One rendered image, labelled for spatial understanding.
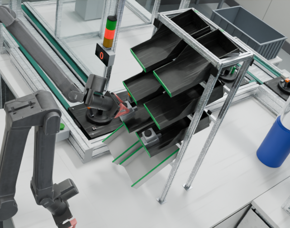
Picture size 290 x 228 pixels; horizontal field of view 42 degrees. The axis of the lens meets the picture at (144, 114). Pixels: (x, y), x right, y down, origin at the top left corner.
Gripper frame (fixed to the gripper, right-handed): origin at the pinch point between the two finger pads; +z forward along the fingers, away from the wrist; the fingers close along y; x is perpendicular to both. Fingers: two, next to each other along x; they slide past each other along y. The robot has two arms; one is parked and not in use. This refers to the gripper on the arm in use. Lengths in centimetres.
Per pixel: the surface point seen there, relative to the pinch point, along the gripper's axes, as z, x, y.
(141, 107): 11.2, -0.8, 2.1
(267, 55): 209, -36, 84
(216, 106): 92, -2, 20
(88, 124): 10.8, 28.8, 22.6
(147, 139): 2.7, 1.5, -17.2
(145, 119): 9.9, 0.7, -4.4
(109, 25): 6.6, -15.3, 45.8
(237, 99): 111, -11, 23
